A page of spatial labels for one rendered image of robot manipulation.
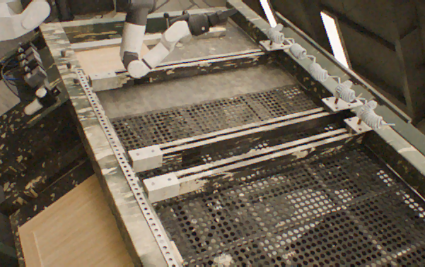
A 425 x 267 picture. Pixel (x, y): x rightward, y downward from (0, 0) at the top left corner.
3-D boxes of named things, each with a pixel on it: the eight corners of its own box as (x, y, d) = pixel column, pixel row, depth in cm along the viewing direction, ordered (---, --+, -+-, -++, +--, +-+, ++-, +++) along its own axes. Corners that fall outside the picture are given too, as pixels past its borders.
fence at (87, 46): (71, 50, 245) (70, 44, 242) (221, 32, 285) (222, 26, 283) (73, 54, 242) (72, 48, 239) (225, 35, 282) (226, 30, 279)
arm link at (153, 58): (172, 55, 197) (140, 85, 198) (167, 50, 206) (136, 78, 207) (156, 38, 192) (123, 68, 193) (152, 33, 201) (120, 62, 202)
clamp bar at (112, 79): (88, 83, 223) (85, 40, 207) (281, 53, 273) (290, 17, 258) (93, 94, 216) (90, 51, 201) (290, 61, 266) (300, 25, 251)
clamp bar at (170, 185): (141, 189, 173) (142, 143, 158) (365, 128, 223) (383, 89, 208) (150, 208, 166) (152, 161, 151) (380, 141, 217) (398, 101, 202)
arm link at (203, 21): (219, 5, 190) (194, 15, 191) (228, 27, 192) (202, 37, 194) (218, 4, 202) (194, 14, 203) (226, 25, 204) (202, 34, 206)
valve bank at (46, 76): (-9, 54, 226) (30, 26, 226) (12, 71, 237) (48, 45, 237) (6, 110, 193) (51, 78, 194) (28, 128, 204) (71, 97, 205)
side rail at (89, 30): (61, 39, 265) (59, 22, 258) (223, 21, 311) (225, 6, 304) (63, 44, 261) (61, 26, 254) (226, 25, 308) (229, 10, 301)
